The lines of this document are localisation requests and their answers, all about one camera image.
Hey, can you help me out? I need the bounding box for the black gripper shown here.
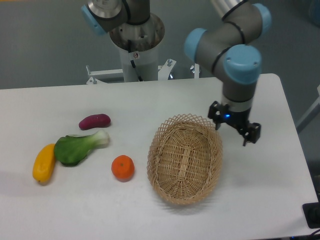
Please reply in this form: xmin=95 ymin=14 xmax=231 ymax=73
xmin=207 ymin=99 xmax=262 ymax=147

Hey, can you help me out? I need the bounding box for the green bok choy vegetable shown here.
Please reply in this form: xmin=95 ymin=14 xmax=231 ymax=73
xmin=53 ymin=130 xmax=110 ymax=167

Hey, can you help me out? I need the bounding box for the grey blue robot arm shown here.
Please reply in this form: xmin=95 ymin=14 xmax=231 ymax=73
xmin=81 ymin=0 xmax=272 ymax=143

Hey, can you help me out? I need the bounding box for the oval wicker basket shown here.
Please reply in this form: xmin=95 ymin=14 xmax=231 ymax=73
xmin=146 ymin=114 xmax=223 ymax=205

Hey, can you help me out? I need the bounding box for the black device at table edge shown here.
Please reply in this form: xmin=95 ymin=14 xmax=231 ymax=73
xmin=302 ymin=202 xmax=320 ymax=229

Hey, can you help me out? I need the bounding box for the orange mandarin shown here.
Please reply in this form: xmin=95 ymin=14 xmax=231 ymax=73
xmin=111 ymin=155 xmax=135 ymax=182

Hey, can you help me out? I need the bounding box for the purple sweet potato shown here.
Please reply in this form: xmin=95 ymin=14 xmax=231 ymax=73
xmin=78 ymin=114 xmax=111 ymax=130

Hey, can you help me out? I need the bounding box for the yellow mango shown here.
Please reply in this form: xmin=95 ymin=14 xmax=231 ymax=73
xmin=32 ymin=143 xmax=56 ymax=185

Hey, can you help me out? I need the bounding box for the white metal bracket post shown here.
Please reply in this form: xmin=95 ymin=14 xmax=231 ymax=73
xmin=189 ymin=63 xmax=202 ymax=79

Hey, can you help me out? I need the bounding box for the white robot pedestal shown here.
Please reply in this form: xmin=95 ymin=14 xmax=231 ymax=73
xmin=86 ymin=13 xmax=177 ymax=84

